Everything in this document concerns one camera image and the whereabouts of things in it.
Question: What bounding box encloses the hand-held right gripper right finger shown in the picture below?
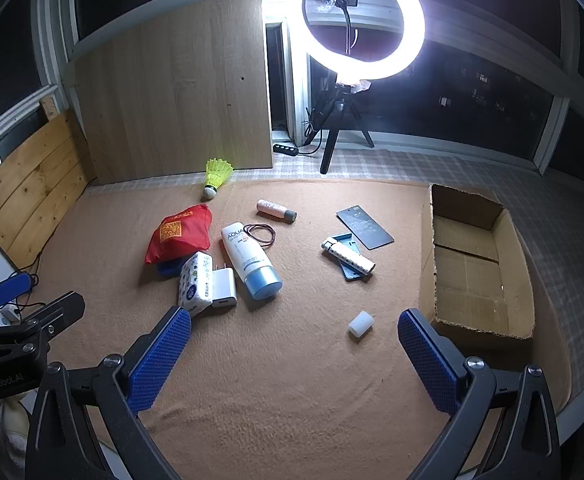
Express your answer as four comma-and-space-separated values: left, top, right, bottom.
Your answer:
398, 308, 562, 480

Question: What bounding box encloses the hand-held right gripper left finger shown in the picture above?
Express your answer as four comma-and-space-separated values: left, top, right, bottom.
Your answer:
24, 305, 193, 480

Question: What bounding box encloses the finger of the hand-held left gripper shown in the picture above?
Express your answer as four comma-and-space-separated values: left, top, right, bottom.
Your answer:
18, 291, 87, 339
0, 273, 34, 309

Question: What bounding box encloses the white plastic cylinder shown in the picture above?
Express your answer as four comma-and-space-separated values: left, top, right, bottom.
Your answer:
348, 311, 375, 342

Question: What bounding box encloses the patterned tissue pack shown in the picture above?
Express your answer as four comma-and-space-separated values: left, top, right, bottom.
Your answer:
178, 251, 215, 317

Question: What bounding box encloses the dark blue cloth pouch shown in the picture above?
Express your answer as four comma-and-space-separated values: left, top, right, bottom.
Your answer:
156, 257, 187, 277

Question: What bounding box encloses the white wall charger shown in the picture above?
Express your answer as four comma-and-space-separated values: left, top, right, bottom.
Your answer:
211, 260, 238, 309

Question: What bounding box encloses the cardboard box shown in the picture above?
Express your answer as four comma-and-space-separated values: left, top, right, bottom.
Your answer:
419, 183, 535, 340

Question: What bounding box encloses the blue phone stand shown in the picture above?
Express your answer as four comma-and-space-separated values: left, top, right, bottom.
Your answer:
333, 232, 375, 282

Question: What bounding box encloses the red drawstring bag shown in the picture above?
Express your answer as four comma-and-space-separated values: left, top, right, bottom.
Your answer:
145, 205, 213, 265

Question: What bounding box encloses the white dotted lighter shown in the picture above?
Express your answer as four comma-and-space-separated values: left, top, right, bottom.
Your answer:
321, 238, 375, 277

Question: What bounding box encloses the white tube with blue cap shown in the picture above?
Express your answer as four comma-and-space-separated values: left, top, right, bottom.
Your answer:
221, 222, 283, 302

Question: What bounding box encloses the dark grey card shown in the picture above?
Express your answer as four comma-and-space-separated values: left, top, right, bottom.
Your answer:
336, 204, 394, 251

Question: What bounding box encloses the brown rubber band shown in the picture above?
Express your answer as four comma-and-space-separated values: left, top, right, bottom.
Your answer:
244, 223, 277, 247

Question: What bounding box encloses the pink bottle with grey cap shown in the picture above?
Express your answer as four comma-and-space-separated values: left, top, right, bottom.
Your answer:
257, 199, 298, 224

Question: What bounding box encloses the yellow shuttlecock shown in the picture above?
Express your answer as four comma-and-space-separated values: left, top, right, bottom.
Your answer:
201, 158, 235, 202

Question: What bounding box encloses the white power adapter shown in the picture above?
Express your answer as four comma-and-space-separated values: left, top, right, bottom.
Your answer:
0, 305, 24, 329

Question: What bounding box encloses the pine plank panel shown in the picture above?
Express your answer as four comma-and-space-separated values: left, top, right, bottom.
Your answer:
0, 110, 91, 270

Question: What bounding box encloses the small wooden block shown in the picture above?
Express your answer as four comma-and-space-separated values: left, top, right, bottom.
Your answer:
39, 92, 61, 121

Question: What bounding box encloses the large wooden board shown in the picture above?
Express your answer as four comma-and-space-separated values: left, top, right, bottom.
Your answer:
69, 0, 275, 186

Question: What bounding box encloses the black floor cable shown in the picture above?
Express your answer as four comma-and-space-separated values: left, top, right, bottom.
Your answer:
14, 230, 58, 311

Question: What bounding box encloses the black power strip cable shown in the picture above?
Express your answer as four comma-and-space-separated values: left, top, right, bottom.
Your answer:
297, 107, 333, 157

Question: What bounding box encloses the white ring light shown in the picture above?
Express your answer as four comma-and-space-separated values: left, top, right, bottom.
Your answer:
288, 0, 427, 87

